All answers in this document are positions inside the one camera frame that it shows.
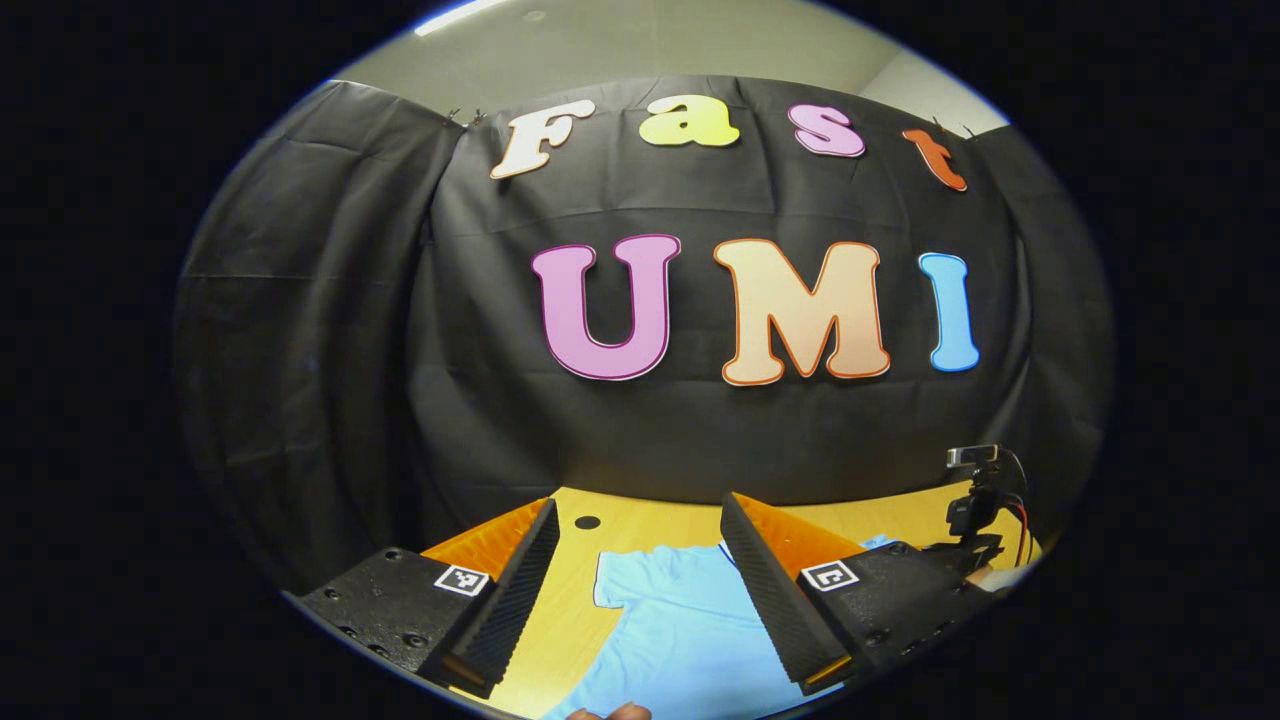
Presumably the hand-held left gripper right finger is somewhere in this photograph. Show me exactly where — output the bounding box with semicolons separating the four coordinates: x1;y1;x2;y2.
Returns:
720;491;1001;696

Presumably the black webcam on stand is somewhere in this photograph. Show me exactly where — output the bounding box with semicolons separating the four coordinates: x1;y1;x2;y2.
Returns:
925;444;1036;581

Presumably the light blue T-shirt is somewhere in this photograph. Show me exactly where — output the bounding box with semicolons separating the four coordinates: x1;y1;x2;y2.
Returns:
540;535;901;720

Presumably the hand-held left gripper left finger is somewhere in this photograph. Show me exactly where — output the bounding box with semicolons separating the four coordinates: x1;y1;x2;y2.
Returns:
297;497;561;699

